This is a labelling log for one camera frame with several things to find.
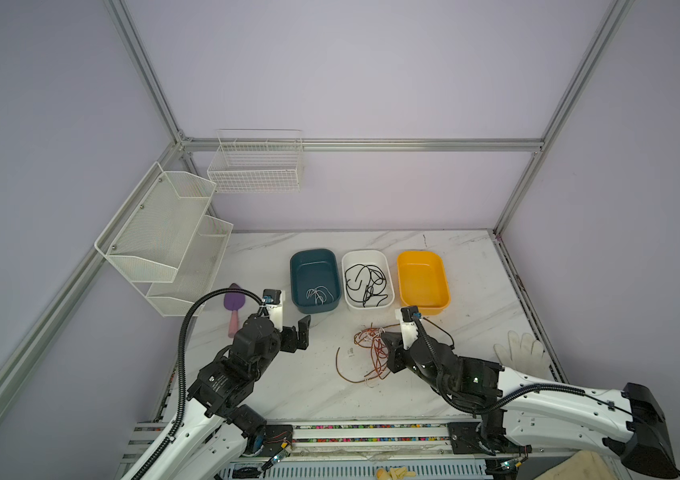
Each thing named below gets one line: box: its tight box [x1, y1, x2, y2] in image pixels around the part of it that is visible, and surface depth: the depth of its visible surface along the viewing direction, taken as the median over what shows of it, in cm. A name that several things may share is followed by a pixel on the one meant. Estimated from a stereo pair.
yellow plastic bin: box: [397, 251, 451, 316], surface depth 106 cm
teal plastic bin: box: [290, 249, 341, 314], surface depth 105 cm
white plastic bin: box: [341, 249, 395, 309], surface depth 106 cm
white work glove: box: [493, 330, 554, 379], surface depth 90 cm
